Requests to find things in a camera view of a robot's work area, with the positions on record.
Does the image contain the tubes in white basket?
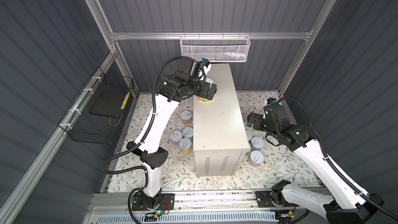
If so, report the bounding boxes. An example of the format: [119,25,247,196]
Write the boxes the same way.
[205,52,247,62]

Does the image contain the teal can middle right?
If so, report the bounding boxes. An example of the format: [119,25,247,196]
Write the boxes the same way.
[245,130,253,142]

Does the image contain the floral patterned mat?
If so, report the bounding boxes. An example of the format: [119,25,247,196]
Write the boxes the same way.
[107,92,321,193]

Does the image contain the black wire wall basket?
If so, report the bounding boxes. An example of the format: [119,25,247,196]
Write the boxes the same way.
[58,67,135,145]

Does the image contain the teal label can left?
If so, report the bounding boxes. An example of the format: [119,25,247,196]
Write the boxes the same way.
[182,127,193,141]

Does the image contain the white metal cabinet counter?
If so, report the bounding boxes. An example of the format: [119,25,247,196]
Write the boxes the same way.
[193,63,250,177]

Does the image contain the teal can outer right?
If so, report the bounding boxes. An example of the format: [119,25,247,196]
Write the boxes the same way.
[250,136,264,150]

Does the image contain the yellow label can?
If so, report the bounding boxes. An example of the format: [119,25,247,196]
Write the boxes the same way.
[179,138,192,154]

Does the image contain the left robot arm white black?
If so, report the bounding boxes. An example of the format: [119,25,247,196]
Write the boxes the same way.
[101,56,217,209]

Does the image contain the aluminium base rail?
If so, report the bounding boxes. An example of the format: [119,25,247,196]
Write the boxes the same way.
[83,188,336,224]

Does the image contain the green orange label can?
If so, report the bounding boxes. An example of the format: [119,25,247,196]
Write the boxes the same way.
[198,78,217,103]

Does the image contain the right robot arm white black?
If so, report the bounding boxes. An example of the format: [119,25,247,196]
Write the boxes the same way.
[247,98,398,224]

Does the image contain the white wire mesh basket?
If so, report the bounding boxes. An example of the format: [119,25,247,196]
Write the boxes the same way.
[179,35,251,63]

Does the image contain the pink label can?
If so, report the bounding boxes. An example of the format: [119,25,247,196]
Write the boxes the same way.
[248,150,264,168]
[169,130,183,146]

